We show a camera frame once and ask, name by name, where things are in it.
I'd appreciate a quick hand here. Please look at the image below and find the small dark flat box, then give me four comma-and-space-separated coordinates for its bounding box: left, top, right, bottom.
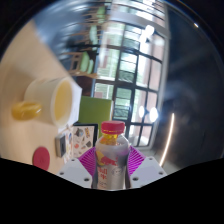
54, 132, 68, 159

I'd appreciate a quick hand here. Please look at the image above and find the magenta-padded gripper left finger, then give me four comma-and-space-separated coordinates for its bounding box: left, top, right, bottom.
57, 146, 100, 190

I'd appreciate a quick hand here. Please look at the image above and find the white printed paper sheet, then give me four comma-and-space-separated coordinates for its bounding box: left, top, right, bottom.
67, 83, 84, 127

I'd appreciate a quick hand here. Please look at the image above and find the long curved ceiling light strip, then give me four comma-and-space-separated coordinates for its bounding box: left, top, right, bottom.
158, 112, 176, 168

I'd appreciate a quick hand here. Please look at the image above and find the flat round red coaster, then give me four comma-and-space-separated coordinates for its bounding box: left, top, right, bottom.
32, 146, 52, 172

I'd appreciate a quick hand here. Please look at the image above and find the green upholstered bench seat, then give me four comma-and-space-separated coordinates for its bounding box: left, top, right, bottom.
78, 95, 114, 133

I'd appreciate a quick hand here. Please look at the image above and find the group of pendant ceiling lamps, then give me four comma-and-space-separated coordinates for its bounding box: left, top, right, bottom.
137, 24, 160, 123

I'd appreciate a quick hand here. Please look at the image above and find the group of green-seated wooden chairs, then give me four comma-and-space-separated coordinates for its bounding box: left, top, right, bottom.
66, 6, 108, 77

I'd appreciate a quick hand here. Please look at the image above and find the cream mug with yellow handle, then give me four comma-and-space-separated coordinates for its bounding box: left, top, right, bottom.
11, 76, 75, 128

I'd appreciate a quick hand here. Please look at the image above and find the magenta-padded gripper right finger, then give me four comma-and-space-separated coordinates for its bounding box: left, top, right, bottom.
127, 145, 168, 190

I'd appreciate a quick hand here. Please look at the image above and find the red-capped clear drink bottle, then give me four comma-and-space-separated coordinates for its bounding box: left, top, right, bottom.
91, 120, 132, 191

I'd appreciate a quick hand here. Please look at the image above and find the black tablet with stickers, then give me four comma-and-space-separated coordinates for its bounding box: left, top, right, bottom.
70, 122, 100, 160

